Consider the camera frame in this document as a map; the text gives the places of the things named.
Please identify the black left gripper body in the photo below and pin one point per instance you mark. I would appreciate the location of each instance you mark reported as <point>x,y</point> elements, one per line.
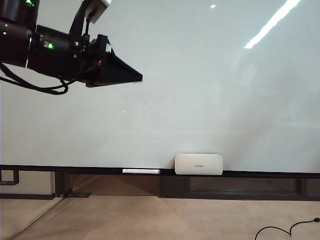
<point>87,62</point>

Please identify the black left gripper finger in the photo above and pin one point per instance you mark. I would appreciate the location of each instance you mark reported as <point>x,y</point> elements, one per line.
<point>117,71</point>
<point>105,84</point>

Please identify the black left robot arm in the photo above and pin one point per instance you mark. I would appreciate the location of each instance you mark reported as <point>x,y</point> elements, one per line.
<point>15,42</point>

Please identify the large white glass whiteboard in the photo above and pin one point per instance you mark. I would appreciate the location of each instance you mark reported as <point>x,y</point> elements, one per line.
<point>200,75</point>

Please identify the black whiteboard ledge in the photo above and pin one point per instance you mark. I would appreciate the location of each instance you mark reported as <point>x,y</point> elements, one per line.
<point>75,169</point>

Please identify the capped white whiteboard marker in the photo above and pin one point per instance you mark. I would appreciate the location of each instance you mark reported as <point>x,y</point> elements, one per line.
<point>140,171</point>

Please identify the white whiteboard eraser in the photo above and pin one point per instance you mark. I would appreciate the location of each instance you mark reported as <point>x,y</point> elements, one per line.
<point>195,162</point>

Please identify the black skirting strip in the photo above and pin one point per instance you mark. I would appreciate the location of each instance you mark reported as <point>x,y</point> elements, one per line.
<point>25,196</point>

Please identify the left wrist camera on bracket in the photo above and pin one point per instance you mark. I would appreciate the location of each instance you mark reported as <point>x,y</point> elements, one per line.
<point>97,10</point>

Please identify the black pipe bracket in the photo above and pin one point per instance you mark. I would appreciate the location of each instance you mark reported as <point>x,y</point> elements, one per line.
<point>16,177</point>

